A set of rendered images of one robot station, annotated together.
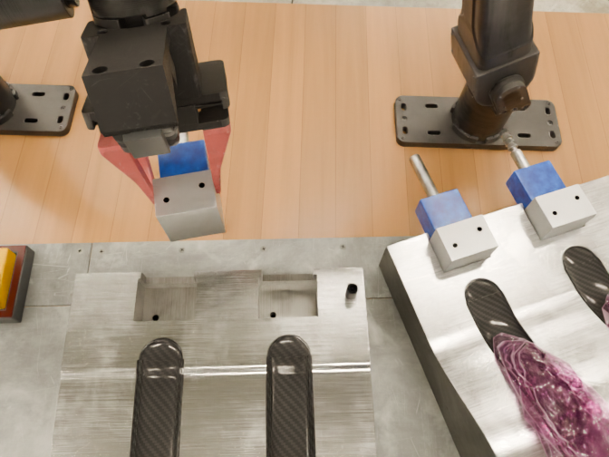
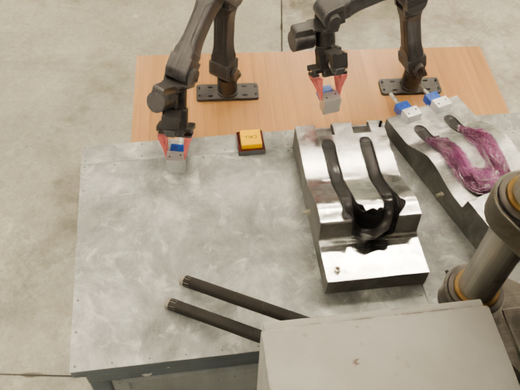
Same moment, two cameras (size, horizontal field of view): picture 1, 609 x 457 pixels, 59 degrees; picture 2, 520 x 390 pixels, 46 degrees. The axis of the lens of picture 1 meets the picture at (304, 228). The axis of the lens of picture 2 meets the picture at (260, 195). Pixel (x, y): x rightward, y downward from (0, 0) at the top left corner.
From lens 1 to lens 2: 142 cm
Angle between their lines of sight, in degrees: 13
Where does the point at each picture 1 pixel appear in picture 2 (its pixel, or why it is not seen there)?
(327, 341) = (375, 137)
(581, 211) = (446, 102)
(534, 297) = (436, 128)
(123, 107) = (338, 62)
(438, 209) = (401, 106)
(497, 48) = (413, 54)
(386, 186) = (381, 108)
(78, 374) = (305, 148)
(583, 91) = (448, 73)
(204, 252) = not seen: hidden behind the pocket
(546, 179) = (435, 96)
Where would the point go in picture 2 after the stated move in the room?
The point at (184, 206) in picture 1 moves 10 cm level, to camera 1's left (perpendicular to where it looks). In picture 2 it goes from (332, 98) to (297, 100)
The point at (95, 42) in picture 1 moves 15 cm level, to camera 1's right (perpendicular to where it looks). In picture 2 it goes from (322, 52) to (376, 51)
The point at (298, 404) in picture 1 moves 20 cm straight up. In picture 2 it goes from (370, 152) to (384, 101)
